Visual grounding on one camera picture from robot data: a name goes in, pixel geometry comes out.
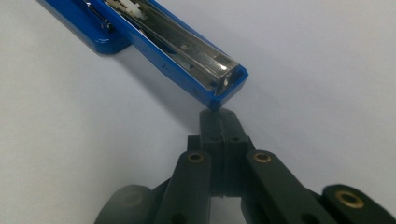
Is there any blue stapler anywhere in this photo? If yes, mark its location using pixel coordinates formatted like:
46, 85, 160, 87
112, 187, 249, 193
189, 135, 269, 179
36, 0, 249, 111

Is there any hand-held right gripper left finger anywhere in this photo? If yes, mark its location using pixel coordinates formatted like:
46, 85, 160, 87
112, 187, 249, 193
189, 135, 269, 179
187, 108, 225, 198

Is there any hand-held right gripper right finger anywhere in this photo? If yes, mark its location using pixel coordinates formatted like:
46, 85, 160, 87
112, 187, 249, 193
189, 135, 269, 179
221, 107, 255, 198

